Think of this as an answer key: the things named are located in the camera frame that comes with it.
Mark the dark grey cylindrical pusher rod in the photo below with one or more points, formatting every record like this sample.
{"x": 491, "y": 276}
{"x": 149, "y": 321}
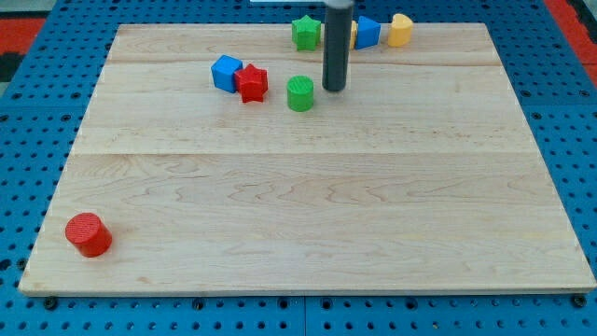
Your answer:
{"x": 337, "y": 36}

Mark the green cylinder block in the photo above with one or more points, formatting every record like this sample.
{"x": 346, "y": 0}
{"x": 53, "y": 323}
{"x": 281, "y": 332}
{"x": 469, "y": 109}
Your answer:
{"x": 299, "y": 91}

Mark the green star block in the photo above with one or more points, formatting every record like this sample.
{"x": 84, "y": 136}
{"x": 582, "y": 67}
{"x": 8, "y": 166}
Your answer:
{"x": 306, "y": 33}

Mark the red star block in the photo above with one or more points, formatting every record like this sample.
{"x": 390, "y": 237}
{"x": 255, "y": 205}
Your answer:
{"x": 251, "y": 83}

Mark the yellow block behind rod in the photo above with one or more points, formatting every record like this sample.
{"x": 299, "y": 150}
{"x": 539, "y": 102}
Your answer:
{"x": 353, "y": 34}

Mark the blue pentagon block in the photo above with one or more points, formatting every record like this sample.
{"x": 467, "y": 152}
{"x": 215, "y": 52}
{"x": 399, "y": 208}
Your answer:
{"x": 368, "y": 33}

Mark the yellow heart block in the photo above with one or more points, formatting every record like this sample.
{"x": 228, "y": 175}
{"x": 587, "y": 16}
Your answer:
{"x": 400, "y": 29}

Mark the blue cube block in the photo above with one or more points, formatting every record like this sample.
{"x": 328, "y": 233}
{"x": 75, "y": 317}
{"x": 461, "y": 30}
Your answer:
{"x": 223, "y": 72}

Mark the red cylinder block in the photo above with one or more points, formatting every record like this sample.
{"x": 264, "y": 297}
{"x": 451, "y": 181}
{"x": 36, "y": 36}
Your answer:
{"x": 88, "y": 234}

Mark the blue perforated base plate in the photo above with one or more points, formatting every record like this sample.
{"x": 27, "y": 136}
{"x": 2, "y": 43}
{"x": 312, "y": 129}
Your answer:
{"x": 46, "y": 100}

